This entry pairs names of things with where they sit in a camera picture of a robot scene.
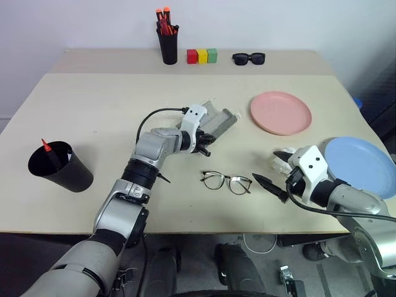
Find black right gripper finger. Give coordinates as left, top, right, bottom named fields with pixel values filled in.
left=251, top=172, right=291, bottom=204
left=273, top=150, right=295, bottom=163

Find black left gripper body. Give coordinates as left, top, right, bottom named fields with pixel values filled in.
left=193, top=129, right=214, bottom=155

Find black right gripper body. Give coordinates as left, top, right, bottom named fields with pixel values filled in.
left=285, top=166, right=306, bottom=194

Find grey glasses case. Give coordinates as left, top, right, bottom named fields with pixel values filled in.
left=176, top=99, right=239, bottom=140

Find thin-framed clear glasses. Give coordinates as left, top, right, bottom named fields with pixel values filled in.
left=199, top=170, right=253, bottom=196

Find tall black marker cup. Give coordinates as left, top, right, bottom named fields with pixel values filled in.
left=156, top=28, right=179, bottom=66

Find wide black cup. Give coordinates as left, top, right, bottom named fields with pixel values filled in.
left=27, top=140, right=95, bottom=193

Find white crumpled tissue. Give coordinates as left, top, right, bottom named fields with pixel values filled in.
left=265, top=147, right=293, bottom=174

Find pink plate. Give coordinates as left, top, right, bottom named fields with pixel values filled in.
left=250, top=90, right=312, bottom=137

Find blue plate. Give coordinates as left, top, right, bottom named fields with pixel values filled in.
left=319, top=136, right=396, bottom=200

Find black shoe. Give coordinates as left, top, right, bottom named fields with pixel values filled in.
left=302, top=241, right=334, bottom=264

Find dark rounded robot leg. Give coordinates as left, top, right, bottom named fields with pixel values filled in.
left=214, top=243, right=267, bottom=295
left=143, top=245, right=183, bottom=297

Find black sunglasses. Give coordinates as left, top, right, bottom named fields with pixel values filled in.
left=231, top=52, right=266, bottom=66

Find dark chair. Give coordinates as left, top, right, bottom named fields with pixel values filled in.
left=355, top=65, right=396, bottom=140

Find red marker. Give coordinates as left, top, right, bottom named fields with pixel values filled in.
left=159, top=19, right=174, bottom=35

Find red-tipped black marker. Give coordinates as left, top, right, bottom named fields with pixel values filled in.
left=41, top=138, right=63, bottom=170

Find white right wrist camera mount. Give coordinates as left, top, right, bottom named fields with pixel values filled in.
left=286, top=144, right=330, bottom=205

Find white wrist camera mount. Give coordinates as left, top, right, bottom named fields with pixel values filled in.
left=179, top=104, right=208, bottom=154
left=286, top=144, right=330, bottom=205

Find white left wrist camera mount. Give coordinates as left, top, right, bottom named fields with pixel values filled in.
left=179, top=104, right=208, bottom=154

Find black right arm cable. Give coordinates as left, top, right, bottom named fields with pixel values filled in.
left=285, top=183, right=396, bottom=222

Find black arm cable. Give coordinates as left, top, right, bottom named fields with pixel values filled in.
left=285, top=183, right=396, bottom=222
left=136, top=106, right=190, bottom=145

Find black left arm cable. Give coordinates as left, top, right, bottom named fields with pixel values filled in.
left=136, top=106, right=190, bottom=145

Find white floor cable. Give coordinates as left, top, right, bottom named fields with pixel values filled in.
left=242, top=233, right=278, bottom=255

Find metal caster bracket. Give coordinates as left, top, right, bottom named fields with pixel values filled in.
left=277, top=264, right=306, bottom=297

